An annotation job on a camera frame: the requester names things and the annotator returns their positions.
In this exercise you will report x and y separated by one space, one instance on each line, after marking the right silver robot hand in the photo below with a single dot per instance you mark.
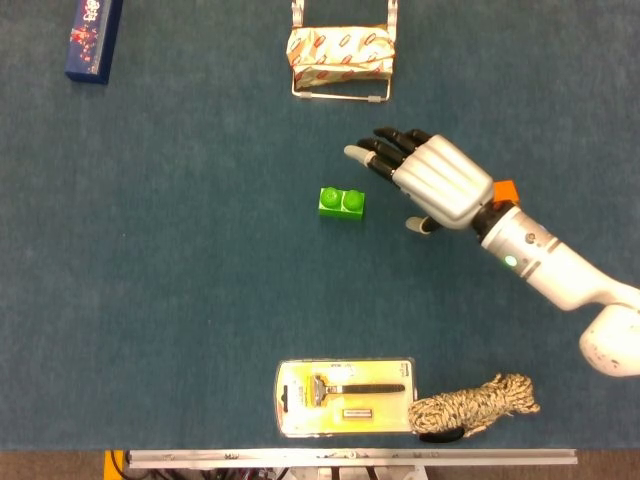
445 180

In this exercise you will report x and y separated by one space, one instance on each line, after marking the orange toy brick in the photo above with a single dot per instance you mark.
506 191

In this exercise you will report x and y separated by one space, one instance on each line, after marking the green toy brick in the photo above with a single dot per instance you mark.
342 202

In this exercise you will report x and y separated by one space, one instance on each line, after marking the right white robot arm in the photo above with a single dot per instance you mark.
550 265

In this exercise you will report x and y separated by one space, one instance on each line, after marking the paper package with red ovals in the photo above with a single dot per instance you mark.
340 55

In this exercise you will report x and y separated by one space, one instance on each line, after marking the razor blister pack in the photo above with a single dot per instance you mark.
350 405

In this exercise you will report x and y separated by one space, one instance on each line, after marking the dark blue printed box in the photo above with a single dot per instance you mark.
92 40

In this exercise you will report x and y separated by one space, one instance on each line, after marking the aluminium profile rail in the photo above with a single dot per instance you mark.
350 457

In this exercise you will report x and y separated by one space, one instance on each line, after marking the yellow bracket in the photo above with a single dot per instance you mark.
109 467

